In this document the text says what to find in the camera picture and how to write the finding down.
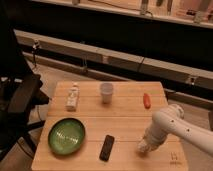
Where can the black remote control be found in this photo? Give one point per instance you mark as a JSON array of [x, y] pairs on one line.
[[106, 148]]

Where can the white plastic cup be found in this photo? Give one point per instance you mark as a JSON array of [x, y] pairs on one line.
[[106, 91]]

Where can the orange carrot toy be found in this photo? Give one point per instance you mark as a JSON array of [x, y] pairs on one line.
[[146, 101]]

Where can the green ceramic bowl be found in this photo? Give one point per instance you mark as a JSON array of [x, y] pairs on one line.
[[66, 136]]

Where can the wooden table board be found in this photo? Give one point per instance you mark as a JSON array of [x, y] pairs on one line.
[[125, 118]]

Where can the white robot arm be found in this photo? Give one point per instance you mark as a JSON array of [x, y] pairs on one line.
[[170, 120]]

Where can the black chair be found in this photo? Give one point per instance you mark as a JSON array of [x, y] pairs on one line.
[[20, 91]]

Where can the white sponge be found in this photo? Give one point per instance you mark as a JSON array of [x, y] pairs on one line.
[[143, 147]]

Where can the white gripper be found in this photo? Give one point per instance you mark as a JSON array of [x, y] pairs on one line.
[[152, 142]]

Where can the white squeeze bottle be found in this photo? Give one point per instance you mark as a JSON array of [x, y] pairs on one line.
[[72, 99]]

